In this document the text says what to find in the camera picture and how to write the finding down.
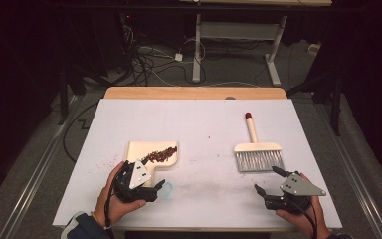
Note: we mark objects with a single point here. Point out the cream dustpan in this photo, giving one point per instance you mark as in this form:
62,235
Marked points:
142,149

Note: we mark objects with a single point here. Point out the grey table grommet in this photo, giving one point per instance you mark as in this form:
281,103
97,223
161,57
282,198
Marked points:
229,98

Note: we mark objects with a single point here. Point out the white power strip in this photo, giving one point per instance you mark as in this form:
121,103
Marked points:
314,49

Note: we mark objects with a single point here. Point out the metal floor rail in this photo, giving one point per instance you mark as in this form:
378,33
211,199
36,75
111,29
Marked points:
373,205
36,176

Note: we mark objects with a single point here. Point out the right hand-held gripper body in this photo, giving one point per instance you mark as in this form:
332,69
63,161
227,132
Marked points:
298,186

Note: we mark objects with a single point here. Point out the pile of red crumbs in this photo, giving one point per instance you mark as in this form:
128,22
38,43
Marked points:
160,155

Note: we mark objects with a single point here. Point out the person's right hand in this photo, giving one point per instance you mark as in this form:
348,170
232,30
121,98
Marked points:
303,222

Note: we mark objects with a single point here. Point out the white-framed desk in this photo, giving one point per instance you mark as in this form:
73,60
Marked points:
235,30

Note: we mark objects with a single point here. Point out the white board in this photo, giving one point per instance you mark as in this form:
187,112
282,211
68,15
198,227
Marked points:
212,119

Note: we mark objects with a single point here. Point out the person's left hand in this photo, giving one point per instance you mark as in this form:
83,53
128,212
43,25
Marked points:
111,207

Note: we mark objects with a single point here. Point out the wooden table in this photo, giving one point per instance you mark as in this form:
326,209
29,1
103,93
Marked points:
195,93

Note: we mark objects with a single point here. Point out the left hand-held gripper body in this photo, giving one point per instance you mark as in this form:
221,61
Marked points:
139,176

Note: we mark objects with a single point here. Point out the white power adapter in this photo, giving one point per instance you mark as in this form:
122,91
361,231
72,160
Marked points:
178,57

